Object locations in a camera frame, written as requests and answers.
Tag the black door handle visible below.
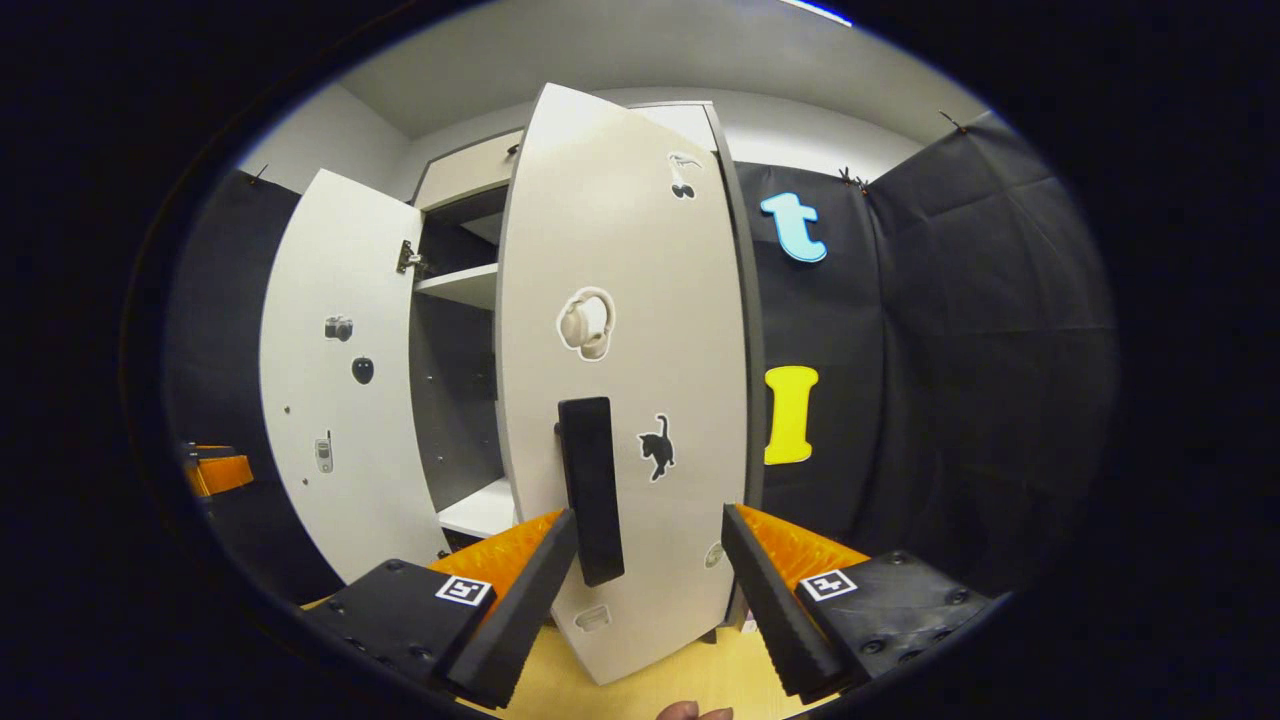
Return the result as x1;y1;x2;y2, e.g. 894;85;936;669
555;396;627;589

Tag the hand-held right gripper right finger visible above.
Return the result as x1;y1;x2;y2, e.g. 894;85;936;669
720;504;1003;701

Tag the white and grey shoe cabinet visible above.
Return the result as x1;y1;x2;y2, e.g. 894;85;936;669
405;98;769;633

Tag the white cabinet door camera sticker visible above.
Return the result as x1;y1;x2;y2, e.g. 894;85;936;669
259;168;452;587

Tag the white cabinet shelf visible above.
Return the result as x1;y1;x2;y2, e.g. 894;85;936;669
412;262;501;312
436;477;523;542

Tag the long ceiling light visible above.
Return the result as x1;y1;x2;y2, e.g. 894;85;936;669
778;0;854;29

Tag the black backdrop cloth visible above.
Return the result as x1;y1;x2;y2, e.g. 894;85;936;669
165;108;1119;603

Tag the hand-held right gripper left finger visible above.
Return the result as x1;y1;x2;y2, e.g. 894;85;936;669
300;507;581;710

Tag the white cabinet drawer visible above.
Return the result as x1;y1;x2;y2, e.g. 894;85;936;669
412;100;723;214

